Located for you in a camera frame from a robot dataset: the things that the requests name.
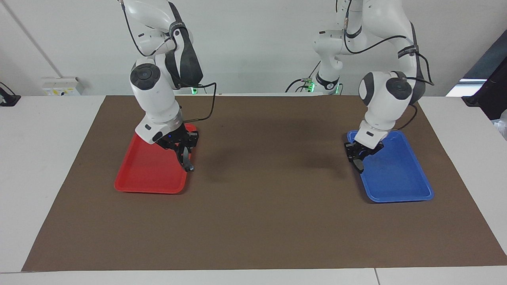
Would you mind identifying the curved brake shoe silver web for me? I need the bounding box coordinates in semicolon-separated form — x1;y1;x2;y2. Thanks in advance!
181;147;195;173

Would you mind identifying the blue plastic tray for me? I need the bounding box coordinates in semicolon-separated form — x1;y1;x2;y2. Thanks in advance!
347;130;435;203

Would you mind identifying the red plastic tray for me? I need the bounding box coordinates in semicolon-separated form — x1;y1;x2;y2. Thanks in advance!
114;123;198;195

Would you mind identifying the brown table mat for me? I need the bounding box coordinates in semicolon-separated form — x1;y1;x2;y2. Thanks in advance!
22;94;507;272

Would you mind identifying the black monitor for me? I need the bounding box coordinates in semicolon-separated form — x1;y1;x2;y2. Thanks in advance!
461;65;507;121

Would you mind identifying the clear plastic object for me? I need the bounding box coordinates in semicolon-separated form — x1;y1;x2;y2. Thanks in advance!
491;109;507;141

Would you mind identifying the black desk device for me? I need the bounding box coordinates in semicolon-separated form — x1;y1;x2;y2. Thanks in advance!
0;81;21;107

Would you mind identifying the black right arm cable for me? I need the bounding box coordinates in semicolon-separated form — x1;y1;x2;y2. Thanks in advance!
118;0;217;122

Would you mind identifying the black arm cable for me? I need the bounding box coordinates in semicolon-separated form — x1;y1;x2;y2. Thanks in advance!
336;0;435;132
118;0;217;122

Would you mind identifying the black base cable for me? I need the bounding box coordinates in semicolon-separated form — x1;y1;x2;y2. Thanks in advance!
285;59;322;94

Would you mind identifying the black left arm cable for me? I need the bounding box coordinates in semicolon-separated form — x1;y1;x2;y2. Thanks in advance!
336;0;435;132

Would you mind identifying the white wall socket box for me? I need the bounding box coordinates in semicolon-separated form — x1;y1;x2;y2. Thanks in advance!
42;76;85;97

